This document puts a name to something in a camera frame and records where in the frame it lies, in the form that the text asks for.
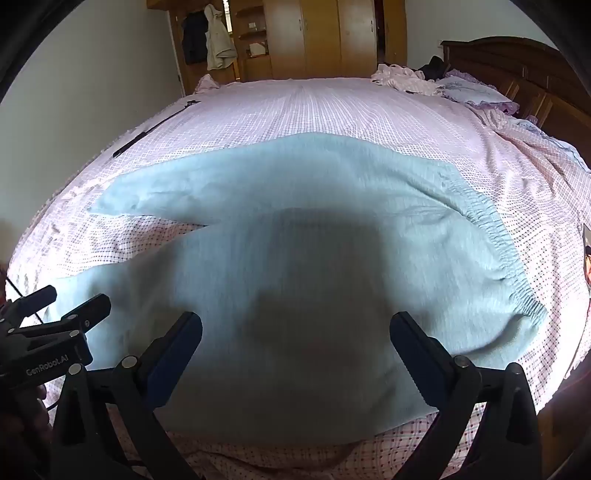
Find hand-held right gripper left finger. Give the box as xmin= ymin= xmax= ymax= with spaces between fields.
xmin=48 ymin=311 xmax=204 ymax=480

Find dark hanging jacket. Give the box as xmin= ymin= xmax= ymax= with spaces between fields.
xmin=181 ymin=10 xmax=209 ymax=65

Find dark wooden headboard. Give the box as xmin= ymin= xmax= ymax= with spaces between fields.
xmin=440 ymin=37 xmax=578 ymax=139

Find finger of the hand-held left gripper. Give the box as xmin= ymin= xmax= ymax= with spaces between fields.
xmin=2 ymin=285 xmax=57 ymax=326
xmin=60 ymin=294 xmax=112 ymax=334

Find dark cloth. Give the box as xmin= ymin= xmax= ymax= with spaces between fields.
xmin=413 ymin=55 xmax=451 ymax=80

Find pink checked bed sheet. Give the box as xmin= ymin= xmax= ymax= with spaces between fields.
xmin=7 ymin=76 xmax=591 ymax=480

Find pink checked quilt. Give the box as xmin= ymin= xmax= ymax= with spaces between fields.
xmin=480 ymin=104 xmax=591 ymax=195

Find person's left hand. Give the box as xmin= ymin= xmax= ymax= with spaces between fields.
xmin=0 ymin=383 xmax=55 ymax=462

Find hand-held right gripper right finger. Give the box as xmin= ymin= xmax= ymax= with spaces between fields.
xmin=389 ymin=311 xmax=543 ymax=480

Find light blue pants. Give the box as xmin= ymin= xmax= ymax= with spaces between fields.
xmin=44 ymin=131 xmax=550 ymax=450

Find black folding stick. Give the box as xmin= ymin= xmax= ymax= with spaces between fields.
xmin=113 ymin=99 xmax=201 ymax=158

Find colourful printed cloth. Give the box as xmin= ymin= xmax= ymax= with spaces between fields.
xmin=581 ymin=222 xmax=591 ymax=289

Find purple frilled pillow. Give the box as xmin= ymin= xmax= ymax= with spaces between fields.
xmin=436 ymin=69 xmax=520 ymax=116

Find beige hanging jacket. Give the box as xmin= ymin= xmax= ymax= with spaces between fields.
xmin=203 ymin=4 xmax=237 ymax=71

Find pink crumpled clothes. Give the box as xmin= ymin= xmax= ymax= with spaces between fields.
xmin=370 ymin=63 xmax=446 ymax=96

